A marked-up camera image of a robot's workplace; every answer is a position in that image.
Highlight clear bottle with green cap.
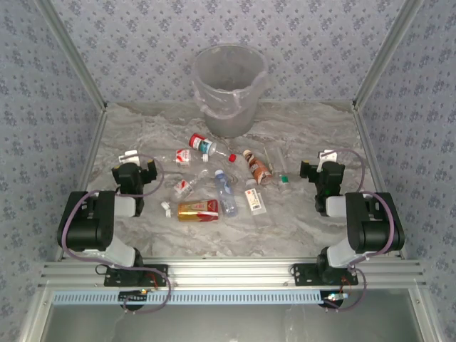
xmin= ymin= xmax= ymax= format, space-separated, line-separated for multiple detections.
xmin=274 ymin=146 xmax=294 ymax=195

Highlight clear bottle red white label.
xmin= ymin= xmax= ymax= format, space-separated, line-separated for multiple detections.
xmin=156 ymin=148 xmax=210 ymax=167
xmin=160 ymin=170 xmax=212 ymax=211

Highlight brown coffee drink bottle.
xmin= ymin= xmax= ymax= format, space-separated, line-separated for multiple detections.
xmin=242 ymin=149 xmax=274 ymax=186

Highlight clear bottle red green label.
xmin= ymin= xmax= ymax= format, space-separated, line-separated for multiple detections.
xmin=188 ymin=133 xmax=217 ymax=157

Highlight clear bottle with white label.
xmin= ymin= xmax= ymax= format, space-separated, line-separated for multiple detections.
xmin=244 ymin=179 xmax=270 ymax=219

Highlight clear bottle with red cap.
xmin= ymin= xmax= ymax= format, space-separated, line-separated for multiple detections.
xmin=213 ymin=149 xmax=238 ymax=164

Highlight water bottle with blue cap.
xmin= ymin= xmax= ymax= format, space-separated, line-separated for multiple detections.
xmin=214 ymin=169 xmax=239 ymax=217

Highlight grey metal mesh waste bin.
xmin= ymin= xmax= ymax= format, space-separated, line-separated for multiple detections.
xmin=193 ymin=44 xmax=267 ymax=139

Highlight clear plastic bin liner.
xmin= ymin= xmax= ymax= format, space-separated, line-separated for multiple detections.
xmin=192 ymin=44 xmax=268 ymax=120

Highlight gold and red drink bottle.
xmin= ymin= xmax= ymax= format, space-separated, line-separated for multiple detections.
xmin=164 ymin=199 xmax=220 ymax=223

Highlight small black adapter board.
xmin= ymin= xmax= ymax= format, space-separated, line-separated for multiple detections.
xmin=118 ymin=289 xmax=150 ymax=304
xmin=322 ymin=291 xmax=348 ymax=308

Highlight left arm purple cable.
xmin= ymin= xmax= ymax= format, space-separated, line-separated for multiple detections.
xmin=58 ymin=152 xmax=172 ymax=315

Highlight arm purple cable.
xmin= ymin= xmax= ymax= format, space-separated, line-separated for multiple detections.
xmin=58 ymin=152 xmax=172 ymax=315
xmin=323 ymin=147 xmax=406 ymax=314

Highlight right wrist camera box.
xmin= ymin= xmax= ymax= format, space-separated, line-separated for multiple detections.
xmin=318 ymin=149 xmax=338 ymax=168

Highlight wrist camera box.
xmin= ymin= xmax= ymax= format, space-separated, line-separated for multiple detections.
xmin=118 ymin=150 xmax=140 ymax=165
xmin=318 ymin=149 xmax=338 ymax=168

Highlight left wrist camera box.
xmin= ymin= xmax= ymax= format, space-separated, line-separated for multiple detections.
xmin=118 ymin=150 xmax=140 ymax=165

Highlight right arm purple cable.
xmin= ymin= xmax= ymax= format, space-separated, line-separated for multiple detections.
xmin=323 ymin=147 xmax=406 ymax=314

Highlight aluminium table side rail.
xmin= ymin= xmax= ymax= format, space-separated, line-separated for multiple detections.
xmin=351 ymin=103 xmax=409 ymax=259
xmin=56 ymin=105 xmax=108 ymax=261

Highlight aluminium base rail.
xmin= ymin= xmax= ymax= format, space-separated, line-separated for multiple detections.
xmin=38 ymin=258 xmax=427 ymax=290

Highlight aluminium corner post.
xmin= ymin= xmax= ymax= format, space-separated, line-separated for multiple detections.
xmin=33 ymin=0 xmax=108 ymax=110
xmin=352 ymin=0 xmax=427 ymax=108

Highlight light blue slotted cable duct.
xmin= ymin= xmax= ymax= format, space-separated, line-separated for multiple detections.
xmin=52 ymin=290 xmax=325 ymax=306

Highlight aluminium frame leg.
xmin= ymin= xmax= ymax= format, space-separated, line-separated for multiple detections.
xmin=409 ymin=288 xmax=445 ymax=342
xmin=19 ymin=288 xmax=54 ymax=342

